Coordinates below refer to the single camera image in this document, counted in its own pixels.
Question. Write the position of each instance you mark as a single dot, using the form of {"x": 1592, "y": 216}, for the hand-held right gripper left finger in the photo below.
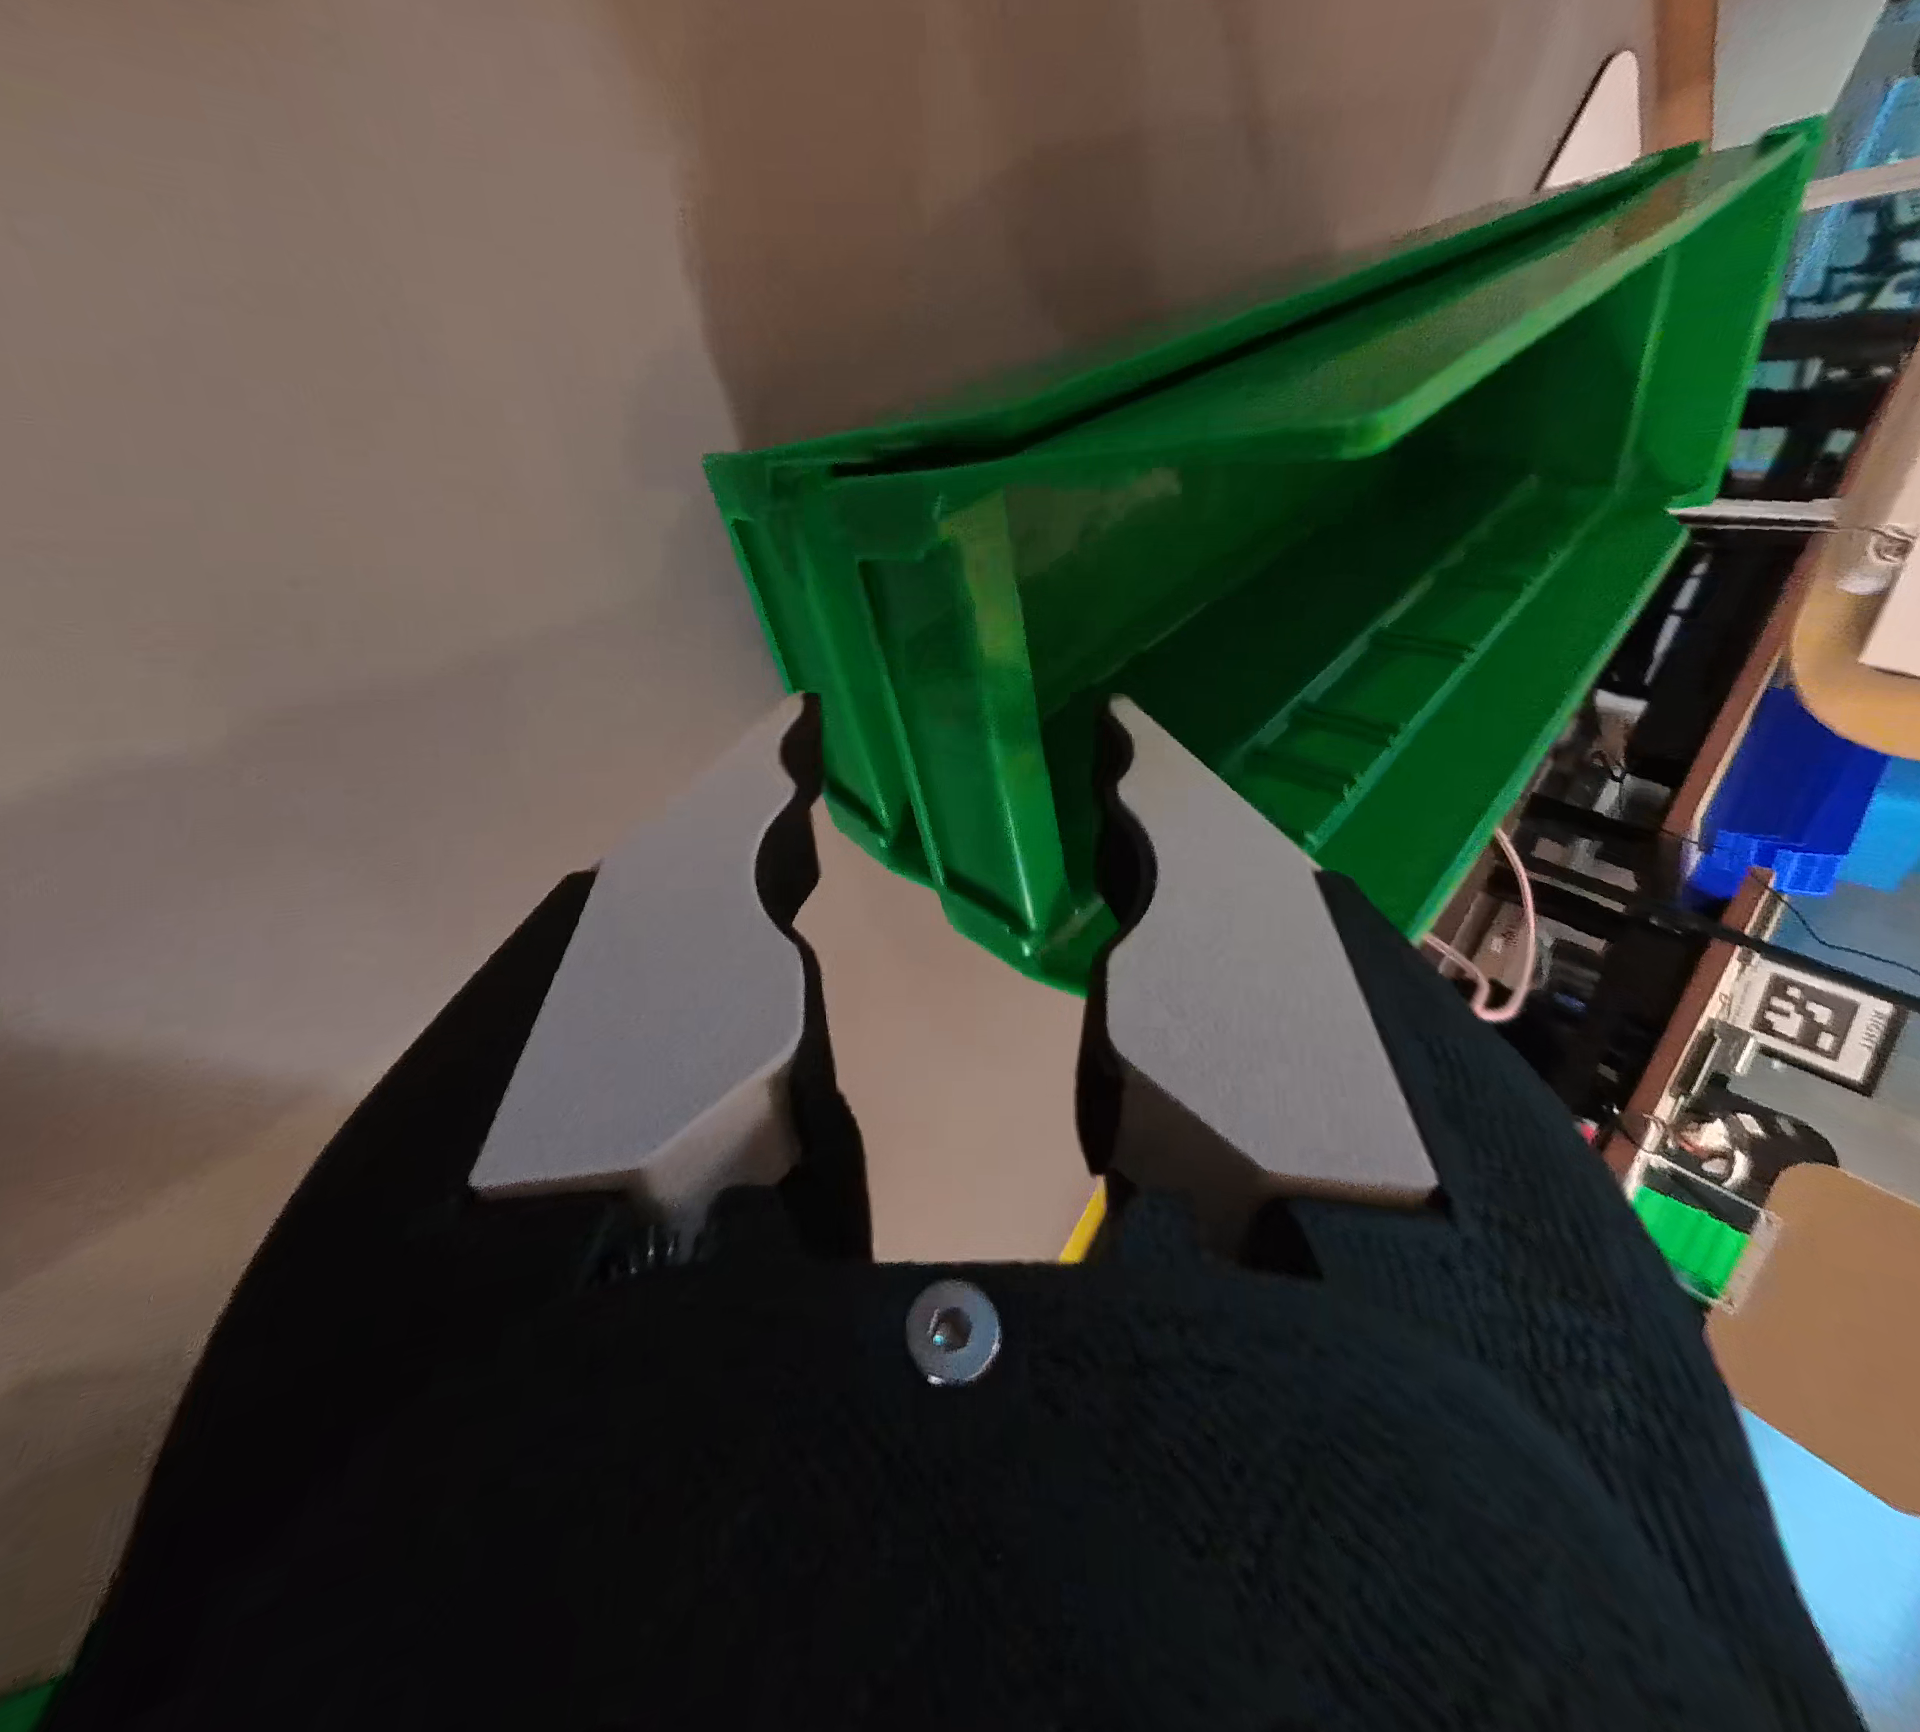
{"x": 645, "y": 1013}

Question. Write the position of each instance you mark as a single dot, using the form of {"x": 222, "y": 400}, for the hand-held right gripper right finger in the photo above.
{"x": 1260, "y": 1013}

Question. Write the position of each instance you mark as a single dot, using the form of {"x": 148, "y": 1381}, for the green plastic bin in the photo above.
{"x": 23, "y": 1710}
{"x": 759, "y": 593}
{"x": 849, "y": 682}
{"x": 1501, "y": 532}

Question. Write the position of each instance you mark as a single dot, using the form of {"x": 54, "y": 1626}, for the yellow tape strip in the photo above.
{"x": 1083, "y": 1230}

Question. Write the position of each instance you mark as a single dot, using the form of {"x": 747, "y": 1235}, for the brown wooden table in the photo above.
{"x": 1681, "y": 1043}

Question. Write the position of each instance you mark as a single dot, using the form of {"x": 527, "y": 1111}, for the small green bin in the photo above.
{"x": 1695, "y": 1245}

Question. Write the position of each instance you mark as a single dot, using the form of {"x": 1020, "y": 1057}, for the black white fiducial tag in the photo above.
{"x": 1822, "y": 1027}

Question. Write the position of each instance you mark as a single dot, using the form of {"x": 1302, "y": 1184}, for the blue plastic bin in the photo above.
{"x": 1785, "y": 802}

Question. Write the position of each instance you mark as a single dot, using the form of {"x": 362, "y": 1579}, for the brown cardboard piece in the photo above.
{"x": 1830, "y": 1313}

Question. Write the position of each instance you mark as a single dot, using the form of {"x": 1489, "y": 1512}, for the white instruction sheet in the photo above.
{"x": 1892, "y": 607}

